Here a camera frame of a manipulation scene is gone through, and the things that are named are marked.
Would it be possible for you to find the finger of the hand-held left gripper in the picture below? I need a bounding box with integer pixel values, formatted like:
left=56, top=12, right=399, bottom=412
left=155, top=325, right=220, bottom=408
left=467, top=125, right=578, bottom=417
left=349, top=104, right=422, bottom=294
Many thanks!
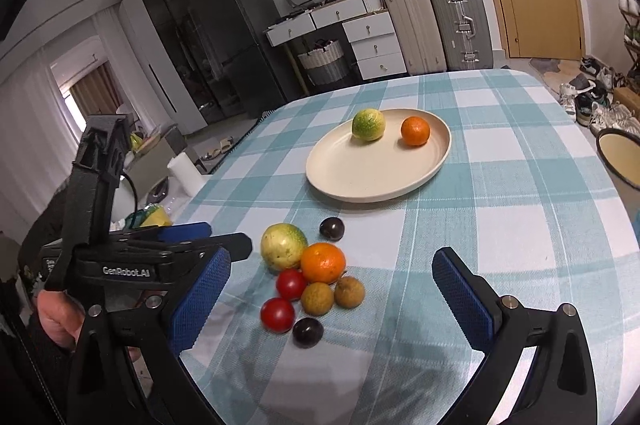
left=150, top=232, right=253, bottom=262
left=112, top=221, right=213, bottom=246

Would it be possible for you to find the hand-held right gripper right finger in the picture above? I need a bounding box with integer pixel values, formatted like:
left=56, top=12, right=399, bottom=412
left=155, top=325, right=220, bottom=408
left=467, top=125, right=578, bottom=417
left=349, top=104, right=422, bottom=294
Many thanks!
left=431, top=247, right=598, bottom=425

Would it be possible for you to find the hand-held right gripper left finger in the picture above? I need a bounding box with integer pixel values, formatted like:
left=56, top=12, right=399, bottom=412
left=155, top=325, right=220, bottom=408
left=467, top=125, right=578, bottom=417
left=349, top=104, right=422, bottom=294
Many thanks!
left=67, top=246, right=233, bottom=425

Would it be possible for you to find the yellow green citrus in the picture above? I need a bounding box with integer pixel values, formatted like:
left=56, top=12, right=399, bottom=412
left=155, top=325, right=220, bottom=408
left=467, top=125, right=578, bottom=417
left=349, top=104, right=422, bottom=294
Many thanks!
left=260, top=223, right=309, bottom=272

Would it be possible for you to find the red tomato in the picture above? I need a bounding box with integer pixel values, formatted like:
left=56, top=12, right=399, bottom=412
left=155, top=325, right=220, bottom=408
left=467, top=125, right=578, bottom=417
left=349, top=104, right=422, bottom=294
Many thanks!
left=259, top=297, right=296, bottom=333
left=276, top=268, right=307, bottom=302

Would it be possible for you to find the large orange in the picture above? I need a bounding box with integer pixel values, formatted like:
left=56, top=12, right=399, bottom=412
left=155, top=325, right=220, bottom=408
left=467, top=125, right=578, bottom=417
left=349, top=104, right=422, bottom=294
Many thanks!
left=300, top=242, right=347, bottom=285

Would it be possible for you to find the brown longan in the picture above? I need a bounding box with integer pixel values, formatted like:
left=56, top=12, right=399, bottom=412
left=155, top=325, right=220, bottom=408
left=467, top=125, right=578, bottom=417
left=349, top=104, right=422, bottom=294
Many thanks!
left=333, top=275, right=366, bottom=309
left=300, top=282, right=334, bottom=316

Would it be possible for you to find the dark plum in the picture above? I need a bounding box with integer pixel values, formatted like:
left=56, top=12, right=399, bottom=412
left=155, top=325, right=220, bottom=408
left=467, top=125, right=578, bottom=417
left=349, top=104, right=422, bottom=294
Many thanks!
left=292, top=317, right=324, bottom=349

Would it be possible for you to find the cream oval plate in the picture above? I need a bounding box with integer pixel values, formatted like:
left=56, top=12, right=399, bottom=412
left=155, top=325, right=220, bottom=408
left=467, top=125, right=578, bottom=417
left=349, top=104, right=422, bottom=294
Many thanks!
left=305, top=108, right=452, bottom=204

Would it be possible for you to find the person's left hand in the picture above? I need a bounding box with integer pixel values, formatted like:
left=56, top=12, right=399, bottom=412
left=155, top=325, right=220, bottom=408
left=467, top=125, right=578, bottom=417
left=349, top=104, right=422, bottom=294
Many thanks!
left=37, top=290, right=86, bottom=351

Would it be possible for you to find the yellow sponge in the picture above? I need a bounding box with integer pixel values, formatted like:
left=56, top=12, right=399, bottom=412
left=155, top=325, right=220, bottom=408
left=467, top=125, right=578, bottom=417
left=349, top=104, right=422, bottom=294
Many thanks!
left=135, top=204, right=173, bottom=228

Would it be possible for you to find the paper towel roll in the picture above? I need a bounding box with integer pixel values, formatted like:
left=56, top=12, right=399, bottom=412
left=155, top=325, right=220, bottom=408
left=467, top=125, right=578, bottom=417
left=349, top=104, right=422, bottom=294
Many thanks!
left=166, top=151, right=207, bottom=196

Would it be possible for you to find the teal checkered tablecloth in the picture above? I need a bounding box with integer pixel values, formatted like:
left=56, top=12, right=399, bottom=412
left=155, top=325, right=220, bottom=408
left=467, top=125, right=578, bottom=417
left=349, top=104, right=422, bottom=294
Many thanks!
left=135, top=69, right=640, bottom=425

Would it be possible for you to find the white curtain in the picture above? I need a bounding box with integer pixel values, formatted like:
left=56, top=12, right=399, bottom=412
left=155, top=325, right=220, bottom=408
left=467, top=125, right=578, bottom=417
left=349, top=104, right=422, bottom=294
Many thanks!
left=0, top=50, right=76, bottom=226

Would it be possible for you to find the brown curtain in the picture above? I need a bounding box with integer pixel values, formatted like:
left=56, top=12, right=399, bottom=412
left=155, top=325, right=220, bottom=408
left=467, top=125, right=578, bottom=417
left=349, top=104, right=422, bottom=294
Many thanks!
left=67, top=62, right=123, bottom=116

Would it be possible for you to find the white cabinet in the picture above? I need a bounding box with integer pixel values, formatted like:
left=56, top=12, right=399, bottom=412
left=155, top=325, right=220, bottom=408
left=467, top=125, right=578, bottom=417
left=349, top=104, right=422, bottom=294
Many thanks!
left=118, top=0, right=208, bottom=133

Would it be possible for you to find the white air conditioner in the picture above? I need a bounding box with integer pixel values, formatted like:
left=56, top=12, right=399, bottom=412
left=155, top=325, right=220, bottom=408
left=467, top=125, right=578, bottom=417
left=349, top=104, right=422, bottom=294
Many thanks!
left=50, top=36, right=108, bottom=71

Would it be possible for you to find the small orange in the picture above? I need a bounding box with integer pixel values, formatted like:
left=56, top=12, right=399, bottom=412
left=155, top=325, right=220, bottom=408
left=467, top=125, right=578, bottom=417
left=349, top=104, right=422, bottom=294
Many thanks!
left=400, top=116, right=431, bottom=147

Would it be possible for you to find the woven basket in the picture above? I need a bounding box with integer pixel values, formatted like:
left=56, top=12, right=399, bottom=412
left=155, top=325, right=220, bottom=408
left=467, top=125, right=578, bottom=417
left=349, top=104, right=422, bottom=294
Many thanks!
left=297, top=39, right=348, bottom=87

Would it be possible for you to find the dark glass cabinet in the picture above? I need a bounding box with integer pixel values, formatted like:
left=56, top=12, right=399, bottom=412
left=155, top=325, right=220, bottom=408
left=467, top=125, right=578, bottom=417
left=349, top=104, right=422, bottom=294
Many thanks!
left=135, top=0, right=236, bottom=126

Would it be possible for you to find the grey refrigerator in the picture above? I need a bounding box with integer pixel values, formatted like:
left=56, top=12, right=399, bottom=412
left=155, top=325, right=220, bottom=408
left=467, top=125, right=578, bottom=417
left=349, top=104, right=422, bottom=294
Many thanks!
left=187, top=0, right=301, bottom=118

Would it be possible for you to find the pile of shoes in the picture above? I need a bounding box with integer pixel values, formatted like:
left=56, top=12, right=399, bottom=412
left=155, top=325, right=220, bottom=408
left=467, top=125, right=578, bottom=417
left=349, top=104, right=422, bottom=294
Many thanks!
left=555, top=55, right=640, bottom=137

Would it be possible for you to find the doormat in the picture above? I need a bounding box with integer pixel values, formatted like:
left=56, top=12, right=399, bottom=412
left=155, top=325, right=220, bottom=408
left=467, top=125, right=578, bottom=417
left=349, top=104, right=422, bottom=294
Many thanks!
left=529, top=58, right=596, bottom=93

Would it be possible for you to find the white desk with drawers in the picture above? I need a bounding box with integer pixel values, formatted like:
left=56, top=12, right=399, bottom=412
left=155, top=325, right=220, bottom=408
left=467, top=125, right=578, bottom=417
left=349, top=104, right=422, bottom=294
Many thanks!
left=265, top=0, right=408, bottom=81

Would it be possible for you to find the flat cardboard box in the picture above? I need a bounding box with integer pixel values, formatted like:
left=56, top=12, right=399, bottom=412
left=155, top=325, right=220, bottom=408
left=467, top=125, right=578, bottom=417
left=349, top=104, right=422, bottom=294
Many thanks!
left=612, top=88, right=640, bottom=116

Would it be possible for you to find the silver suitcase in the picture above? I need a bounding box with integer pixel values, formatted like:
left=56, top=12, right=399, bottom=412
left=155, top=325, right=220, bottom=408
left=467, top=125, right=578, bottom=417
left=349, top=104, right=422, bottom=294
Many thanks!
left=427, top=0, right=495, bottom=72

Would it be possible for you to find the beige suitcase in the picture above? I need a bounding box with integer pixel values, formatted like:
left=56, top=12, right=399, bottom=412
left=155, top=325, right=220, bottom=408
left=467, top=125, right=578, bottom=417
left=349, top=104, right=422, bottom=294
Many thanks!
left=381, top=0, right=448, bottom=76

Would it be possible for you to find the shoe rack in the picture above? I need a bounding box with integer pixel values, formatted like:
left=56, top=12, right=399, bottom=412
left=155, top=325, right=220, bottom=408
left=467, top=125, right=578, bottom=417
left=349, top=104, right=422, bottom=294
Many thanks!
left=605, top=0, right=640, bottom=76

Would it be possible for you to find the black cable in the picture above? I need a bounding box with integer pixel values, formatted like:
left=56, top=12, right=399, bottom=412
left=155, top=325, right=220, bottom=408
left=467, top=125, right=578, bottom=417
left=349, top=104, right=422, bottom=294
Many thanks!
left=120, top=172, right=141, bottom=211

